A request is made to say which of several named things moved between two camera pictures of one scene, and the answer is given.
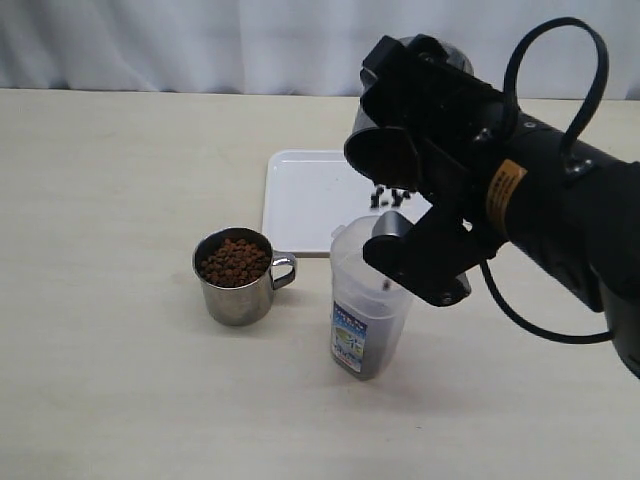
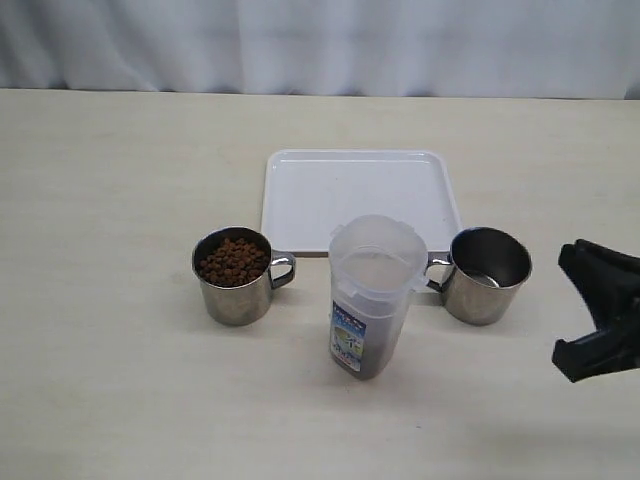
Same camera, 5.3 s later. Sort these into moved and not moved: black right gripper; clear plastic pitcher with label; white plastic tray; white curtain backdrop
Moved: black right gripper
Not moved: white curtain backdrop; clear plastic pitcher with label; white plastic tray
